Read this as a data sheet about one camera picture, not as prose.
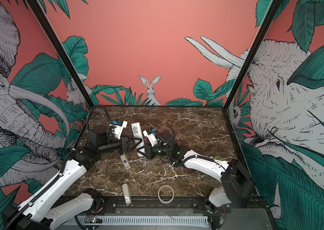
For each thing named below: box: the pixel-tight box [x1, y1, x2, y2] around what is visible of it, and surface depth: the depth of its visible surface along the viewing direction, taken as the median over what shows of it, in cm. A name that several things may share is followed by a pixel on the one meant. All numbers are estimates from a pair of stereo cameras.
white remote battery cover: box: [121, 183, 132, 206], surface depth 76 cm
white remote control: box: [130, 122, 146, 157], surface depth 73 cm
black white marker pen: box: [117, 149, 131, 170], surface depth 88 cm
